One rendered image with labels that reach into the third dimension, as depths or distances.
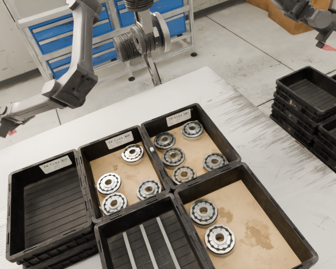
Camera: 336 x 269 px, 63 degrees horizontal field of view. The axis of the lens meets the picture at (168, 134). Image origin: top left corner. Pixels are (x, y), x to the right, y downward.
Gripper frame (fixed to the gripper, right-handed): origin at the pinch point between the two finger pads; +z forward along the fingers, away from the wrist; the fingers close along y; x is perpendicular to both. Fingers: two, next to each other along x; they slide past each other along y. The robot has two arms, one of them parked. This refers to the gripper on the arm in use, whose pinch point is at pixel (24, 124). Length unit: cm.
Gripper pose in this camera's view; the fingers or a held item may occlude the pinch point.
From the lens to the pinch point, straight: 145.0
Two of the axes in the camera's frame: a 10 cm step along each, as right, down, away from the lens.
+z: -1.1, 2.0, 9.7
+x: -6.9, -7.2, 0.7
